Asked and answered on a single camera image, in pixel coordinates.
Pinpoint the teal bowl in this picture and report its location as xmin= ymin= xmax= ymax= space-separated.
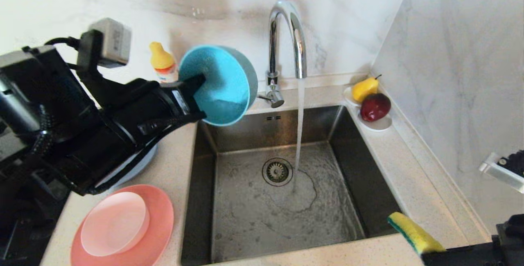
xmin=178 ymin=45 xmax=258 ymax=126

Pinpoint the orange dish soap bottle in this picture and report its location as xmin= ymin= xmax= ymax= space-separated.
xmin=149 ymin=42 xmax=179 ymax=83

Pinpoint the yellow sponge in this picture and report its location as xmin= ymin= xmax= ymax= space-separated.
xmin=387 ymin=212 xmax=447 ymax=255

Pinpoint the metal sink drain strainer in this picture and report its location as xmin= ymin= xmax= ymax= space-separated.
xmin=262 ymin=158 xmax=294 ymax=187

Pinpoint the stainless steel sink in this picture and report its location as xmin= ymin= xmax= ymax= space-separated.
xmin=181 ymin=105 xmax=411 ymax=266

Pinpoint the blue plate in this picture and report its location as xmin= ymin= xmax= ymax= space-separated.
xmin=96 ymin=143 xmax=159 ymax=189

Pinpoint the chrome gooseneck faucet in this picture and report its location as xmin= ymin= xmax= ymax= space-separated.
xmin=258 ymin=0 xmax=307 ymax=109

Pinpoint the small light pink plate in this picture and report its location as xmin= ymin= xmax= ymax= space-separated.
xmin=81 ymin=192 xmax=150 ymax=257

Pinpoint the large salmon pink plate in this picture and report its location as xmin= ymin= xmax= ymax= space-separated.
xmin=70 ymin=184 xmax=175 ymax=266

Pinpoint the white fruit dish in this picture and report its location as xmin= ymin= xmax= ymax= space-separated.
xmin=343 ymin=86 xmax=393 ymax=132

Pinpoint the yellow pear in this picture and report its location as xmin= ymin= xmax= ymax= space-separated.
xmin=352 ymin=74 xmax=382 ymax=103

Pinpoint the dark red apple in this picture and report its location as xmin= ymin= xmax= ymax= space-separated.
xmin=360 ymin=93 xmax=391 ymax=122

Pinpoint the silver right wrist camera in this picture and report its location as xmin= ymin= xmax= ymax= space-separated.
xmin=479 ymin=150 xmax=524 ymax=194

